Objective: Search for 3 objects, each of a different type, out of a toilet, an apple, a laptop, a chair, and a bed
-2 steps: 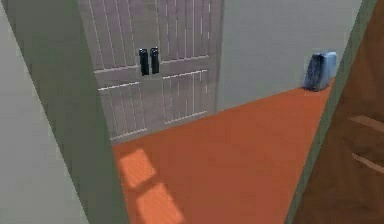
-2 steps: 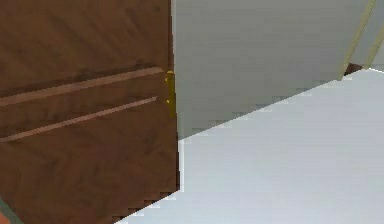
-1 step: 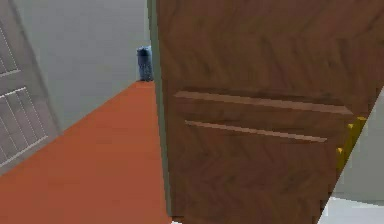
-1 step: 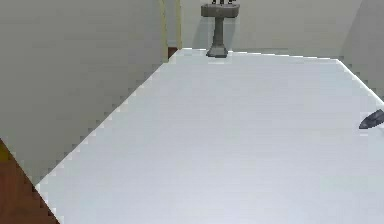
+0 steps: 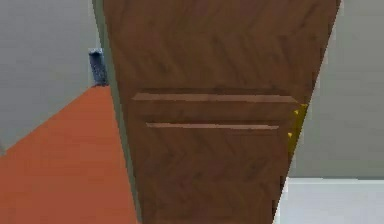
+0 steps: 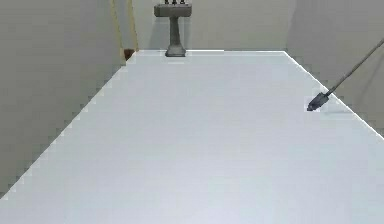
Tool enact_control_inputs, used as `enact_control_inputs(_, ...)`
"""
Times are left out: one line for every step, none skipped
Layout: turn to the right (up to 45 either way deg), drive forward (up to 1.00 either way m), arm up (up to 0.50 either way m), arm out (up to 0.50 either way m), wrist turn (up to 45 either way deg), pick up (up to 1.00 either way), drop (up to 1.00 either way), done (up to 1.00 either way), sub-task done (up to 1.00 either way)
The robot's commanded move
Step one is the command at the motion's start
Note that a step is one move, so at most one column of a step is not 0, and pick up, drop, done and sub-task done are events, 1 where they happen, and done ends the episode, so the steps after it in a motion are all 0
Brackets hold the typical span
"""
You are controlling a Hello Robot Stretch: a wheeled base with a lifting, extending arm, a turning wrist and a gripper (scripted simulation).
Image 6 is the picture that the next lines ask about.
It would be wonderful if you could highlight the grey pedestal sink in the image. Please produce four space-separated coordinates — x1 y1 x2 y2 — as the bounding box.
153 0 193 58

